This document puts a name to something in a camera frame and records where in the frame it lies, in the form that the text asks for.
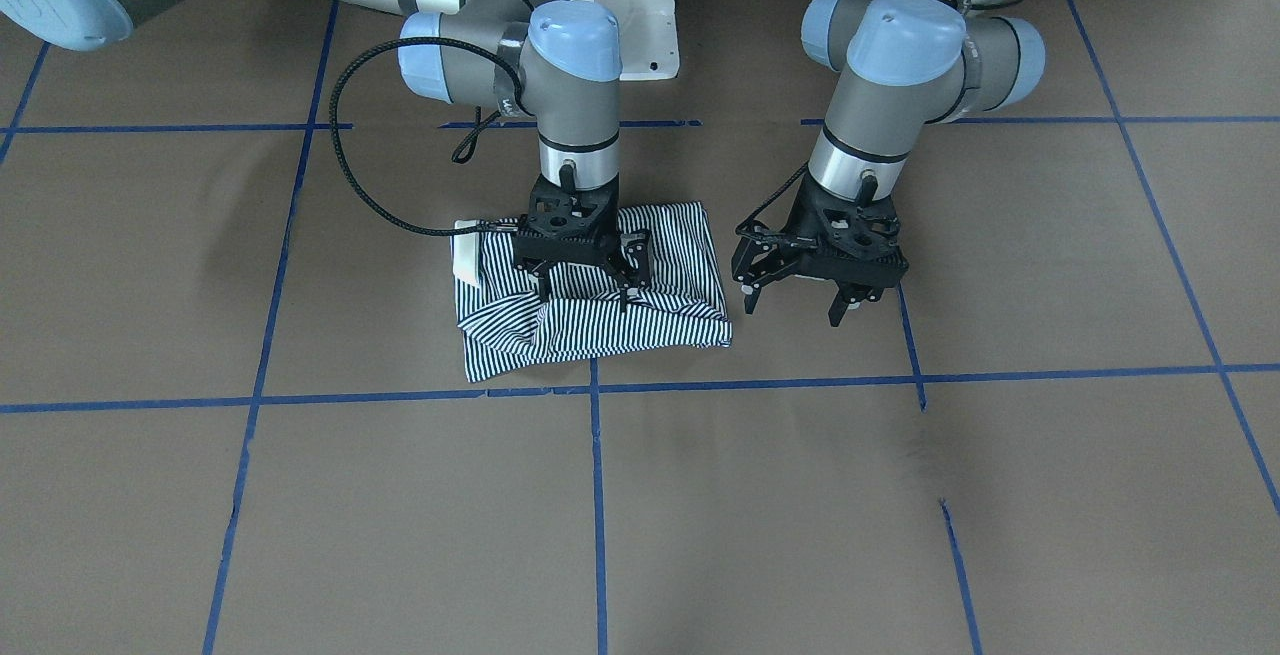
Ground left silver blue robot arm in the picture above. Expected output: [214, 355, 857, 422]
[731, 0, 1046, 326]

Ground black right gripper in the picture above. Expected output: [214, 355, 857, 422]
[512, 173, 653, 313]

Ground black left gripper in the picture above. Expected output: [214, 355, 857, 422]
[731, 175, 909, 328]

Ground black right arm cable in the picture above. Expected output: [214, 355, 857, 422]
[328, 35, 536, 238]

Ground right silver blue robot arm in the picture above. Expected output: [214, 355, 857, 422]
[3, 0, 652, 307]

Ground striped polo shirt white collar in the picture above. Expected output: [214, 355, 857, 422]
[451, 201, 733, 383]

